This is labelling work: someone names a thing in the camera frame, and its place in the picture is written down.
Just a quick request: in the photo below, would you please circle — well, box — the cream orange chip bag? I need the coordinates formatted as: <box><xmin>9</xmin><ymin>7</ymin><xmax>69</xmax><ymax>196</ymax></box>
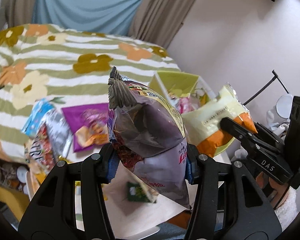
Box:
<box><xmin>181</xmin><ymin>83</ymin><xmax>257</xmax><ymax>158</ymax></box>

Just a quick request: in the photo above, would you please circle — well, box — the purple chip bag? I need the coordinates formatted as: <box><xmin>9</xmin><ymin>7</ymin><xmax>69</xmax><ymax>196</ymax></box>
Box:
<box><xmin>62</xmin><ymin>103</ymin><xmax>109</xmax><ymax>152</ymax></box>

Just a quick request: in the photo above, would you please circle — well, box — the purple grey snack bag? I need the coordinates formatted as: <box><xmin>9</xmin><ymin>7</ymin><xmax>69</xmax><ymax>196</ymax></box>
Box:
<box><xmin>108</xmin><ymin>67</ymin><xmax>193</xmax><ymax>209</ymax></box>

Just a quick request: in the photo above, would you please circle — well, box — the right hand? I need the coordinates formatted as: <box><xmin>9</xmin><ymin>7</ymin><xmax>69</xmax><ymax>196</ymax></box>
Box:
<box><xmin>256</xmin><ymin>172</ymin><xmax>289</xmax><ymax>210</ymax></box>

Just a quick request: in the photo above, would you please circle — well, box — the pink snack bag in box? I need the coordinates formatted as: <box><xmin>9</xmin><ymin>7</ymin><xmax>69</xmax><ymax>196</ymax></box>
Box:
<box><xmin>177</xmin><ymin>97</ymin><xmax>197</xmax><ymax>114</ymax></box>

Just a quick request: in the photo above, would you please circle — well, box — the silver red snack bag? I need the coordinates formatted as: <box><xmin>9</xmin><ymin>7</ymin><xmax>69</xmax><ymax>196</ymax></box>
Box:
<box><xmin>25</xmin><ymin>109</ymin><xmax>72</xmax><ymax>174</ymax></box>

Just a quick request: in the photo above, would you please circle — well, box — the light blue snack packet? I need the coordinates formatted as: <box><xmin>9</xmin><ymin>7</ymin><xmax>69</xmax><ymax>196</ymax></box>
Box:
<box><xmin>21</xmin><ymin>99</ymin><xmax>55</xmax><ymax>138</ymax></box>

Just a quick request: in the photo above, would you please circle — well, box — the dark green biscuit packet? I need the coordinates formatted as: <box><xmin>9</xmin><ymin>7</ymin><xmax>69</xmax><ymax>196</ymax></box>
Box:
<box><xmin>127</xmin><ymin>182</ymin><xmax>157</xmax><ymax>203</ymax></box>

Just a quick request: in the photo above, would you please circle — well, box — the green storage box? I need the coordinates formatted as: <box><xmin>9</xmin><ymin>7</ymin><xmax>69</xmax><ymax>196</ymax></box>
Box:
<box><xmin>148</xmin><ymin>70</ymin><xmax>237</xmax><ymax>157</ymax></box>

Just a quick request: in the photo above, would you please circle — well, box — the striped floral blanket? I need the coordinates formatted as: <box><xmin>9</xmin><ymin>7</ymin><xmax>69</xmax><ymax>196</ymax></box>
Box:
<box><xmin>0</xmin><ymin>24</ymin><xmax>179</xmax><ymax>163</ymax></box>

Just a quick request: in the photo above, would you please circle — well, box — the beige right curtain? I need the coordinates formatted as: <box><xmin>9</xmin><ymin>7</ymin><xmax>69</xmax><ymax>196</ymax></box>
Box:
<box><xmin>128</xmin><ymin>0</ymin><xmax>196</xmax><ymax>48</ymax></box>

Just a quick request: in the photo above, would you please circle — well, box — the beige curtain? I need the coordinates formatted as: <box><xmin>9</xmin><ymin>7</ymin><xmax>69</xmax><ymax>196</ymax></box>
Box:
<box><xmin>128</xmin><ymin>0</ymin><xmax>196</xmax><ymax>48</ymax></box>
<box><xmin>1</xmin><ymin>0</ymin><xmax>36</xmax><ymax>27</ymax></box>

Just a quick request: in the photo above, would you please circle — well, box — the blue curtain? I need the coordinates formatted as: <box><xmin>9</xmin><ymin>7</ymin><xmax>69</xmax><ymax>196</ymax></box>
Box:
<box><xmin>32</xmin><ymin>0</ymin><xmax>142</xmax><ymax>36</ymax></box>

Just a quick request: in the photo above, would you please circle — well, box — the beige left curtain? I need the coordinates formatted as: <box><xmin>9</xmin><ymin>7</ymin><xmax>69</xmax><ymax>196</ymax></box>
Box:
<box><xmin>1</xmin><ymin>0</ymin><xmax>36</xmax><ymax>27</ymax></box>

